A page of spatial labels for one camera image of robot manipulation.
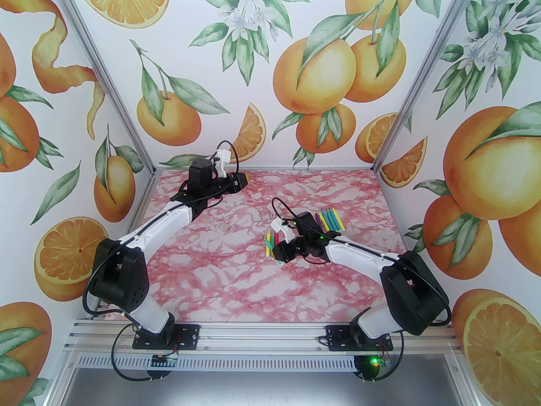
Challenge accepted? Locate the pink marble pattern mat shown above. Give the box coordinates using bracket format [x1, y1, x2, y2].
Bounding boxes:
[95, 168, 437, 324]

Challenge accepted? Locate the perforated metal strip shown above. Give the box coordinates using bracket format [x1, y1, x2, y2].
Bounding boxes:
[70, 355, 444, 371]

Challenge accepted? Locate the black round unit with LED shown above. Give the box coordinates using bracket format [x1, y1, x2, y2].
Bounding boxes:
[355, 356, 381, 381]

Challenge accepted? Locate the aluminium frame post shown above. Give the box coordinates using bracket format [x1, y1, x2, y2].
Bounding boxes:
[371, 0, 486, 174]
[51, 0, 158, 176]

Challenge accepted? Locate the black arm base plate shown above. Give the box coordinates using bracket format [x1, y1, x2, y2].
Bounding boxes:
[325, 325, 394, 352]
[132, 323, 202, 351]

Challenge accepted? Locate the aluminium front rail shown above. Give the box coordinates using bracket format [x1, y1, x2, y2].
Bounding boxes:
[63, 320, 463, 352]

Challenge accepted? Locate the black base cable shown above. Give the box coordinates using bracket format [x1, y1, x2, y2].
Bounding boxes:
[110, 324, 180, 384]
[372, 324, 406, 381]

